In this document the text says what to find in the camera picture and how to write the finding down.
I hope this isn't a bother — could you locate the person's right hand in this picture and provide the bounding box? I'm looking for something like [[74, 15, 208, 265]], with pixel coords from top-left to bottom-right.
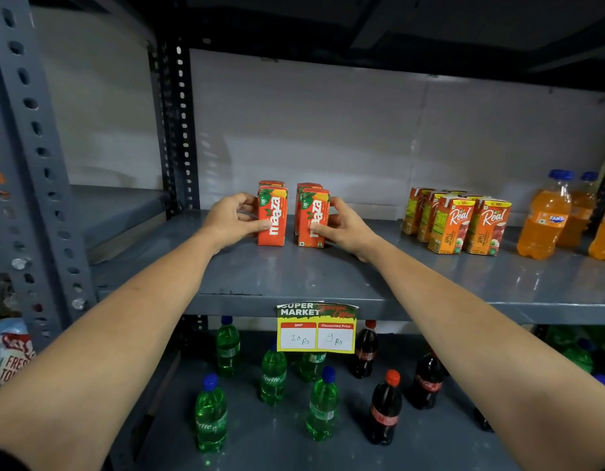
[[312, 197, 383, 263]]

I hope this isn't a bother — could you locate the person's left hand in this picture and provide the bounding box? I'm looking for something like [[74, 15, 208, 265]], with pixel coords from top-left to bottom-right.
[[199, 192, 273, 253]]

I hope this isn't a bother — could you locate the person's left forearm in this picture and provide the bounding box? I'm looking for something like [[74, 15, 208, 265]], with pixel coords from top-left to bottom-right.
[[0, 229, 222, 471]]

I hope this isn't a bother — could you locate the person's right forearm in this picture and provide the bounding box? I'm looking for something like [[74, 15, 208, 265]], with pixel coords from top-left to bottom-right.
[[364, 237, 605, 471]]

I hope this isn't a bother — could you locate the grey metal shelving rack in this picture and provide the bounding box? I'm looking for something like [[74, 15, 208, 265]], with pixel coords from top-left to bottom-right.
[[0, 0, 605, 471], [0, 24, 171, 270]]

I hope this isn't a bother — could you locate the yellow shelf price tag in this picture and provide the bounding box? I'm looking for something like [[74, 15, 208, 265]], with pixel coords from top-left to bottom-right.
[[276, 302, 359, 355]]

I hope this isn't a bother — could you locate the group of apple juice cartons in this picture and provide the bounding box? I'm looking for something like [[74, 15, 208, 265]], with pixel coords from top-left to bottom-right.
[[401, 187, 512, 257]]

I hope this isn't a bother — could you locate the green soda bottle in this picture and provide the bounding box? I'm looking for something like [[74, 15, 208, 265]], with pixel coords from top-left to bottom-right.
[[298, 352, 328, 382], [561, 338, 596, 375], [259, 338, 288, 407], [306, 366, 339, 442], [216, 316, 242, 377], [194, 373, 228, 454]]

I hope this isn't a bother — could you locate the dark cola bottle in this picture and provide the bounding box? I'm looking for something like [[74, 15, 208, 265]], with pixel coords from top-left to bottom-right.
[[349, 320, 380, 379], [407, 349, 445, 410], [365, 369, 403, 446]]

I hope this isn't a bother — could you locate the white and red snack packet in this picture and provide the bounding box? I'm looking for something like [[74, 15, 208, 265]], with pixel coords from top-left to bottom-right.
[[0, 318, 36, 386]]

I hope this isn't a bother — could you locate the black sleeve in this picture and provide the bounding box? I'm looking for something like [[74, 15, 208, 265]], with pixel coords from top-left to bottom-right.
[[0, 447, 30, 471]]

